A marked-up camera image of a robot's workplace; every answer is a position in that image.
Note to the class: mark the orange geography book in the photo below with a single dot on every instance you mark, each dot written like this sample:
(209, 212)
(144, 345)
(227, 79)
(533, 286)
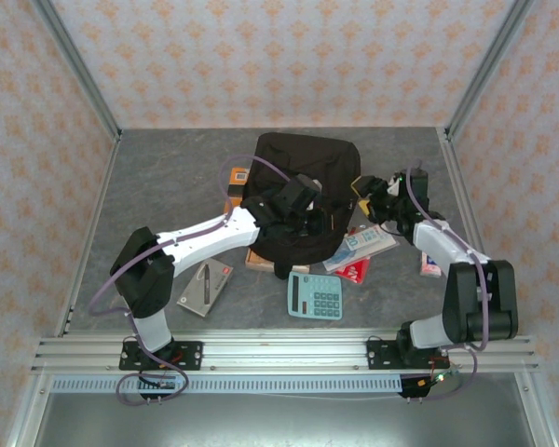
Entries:
(238, 179)

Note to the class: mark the black student bag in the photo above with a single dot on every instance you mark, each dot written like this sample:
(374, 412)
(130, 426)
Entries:
(307, 158)

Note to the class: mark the red packet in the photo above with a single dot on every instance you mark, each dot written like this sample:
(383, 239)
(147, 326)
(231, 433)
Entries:
(354, 272)

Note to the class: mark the light blue calculator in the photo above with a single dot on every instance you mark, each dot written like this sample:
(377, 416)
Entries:
(326, 302)

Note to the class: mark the grey pen box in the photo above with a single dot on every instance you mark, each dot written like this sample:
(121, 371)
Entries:
(205, 288)

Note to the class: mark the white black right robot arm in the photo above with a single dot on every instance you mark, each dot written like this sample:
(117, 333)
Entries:
(447, 247)

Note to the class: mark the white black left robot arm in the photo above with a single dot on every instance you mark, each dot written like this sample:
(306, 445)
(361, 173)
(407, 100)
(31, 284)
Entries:
(205, 237)

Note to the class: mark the small pink tissue pack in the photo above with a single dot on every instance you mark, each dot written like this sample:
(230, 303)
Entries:
(427, 270)

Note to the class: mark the small controller board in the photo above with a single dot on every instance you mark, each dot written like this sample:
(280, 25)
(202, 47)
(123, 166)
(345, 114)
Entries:
(431, 379)
(158, 384)

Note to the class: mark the grey metal shelf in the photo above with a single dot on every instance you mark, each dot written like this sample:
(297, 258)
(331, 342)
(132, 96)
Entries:
(284, 419)

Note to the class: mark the aluminium right table rail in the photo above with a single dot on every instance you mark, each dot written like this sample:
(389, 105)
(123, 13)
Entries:
(466, 200)

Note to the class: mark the aluminium table rail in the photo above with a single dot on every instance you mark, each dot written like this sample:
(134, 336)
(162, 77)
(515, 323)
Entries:
(88, 242)
(466, 200)

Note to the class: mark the aluminium mounting rail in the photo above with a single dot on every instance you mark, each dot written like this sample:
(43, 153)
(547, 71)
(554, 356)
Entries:
(284, 354)

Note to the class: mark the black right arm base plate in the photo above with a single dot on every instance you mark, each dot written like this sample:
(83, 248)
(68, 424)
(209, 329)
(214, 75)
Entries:
(382, 356)

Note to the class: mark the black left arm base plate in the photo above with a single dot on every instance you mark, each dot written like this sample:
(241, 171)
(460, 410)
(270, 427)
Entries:
(191, 356)

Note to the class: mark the aluminium right frame post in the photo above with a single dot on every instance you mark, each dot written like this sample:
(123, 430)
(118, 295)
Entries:
(489, 60)

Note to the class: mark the aluminium frame post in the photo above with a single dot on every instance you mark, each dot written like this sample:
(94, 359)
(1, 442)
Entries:
(79, 70)
(489, 60)

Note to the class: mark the aluminium left table rail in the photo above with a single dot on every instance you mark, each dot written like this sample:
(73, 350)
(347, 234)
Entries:
(88, 242)

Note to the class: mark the aluminium left frame post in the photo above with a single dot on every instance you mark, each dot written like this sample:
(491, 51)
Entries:
(79, 70)

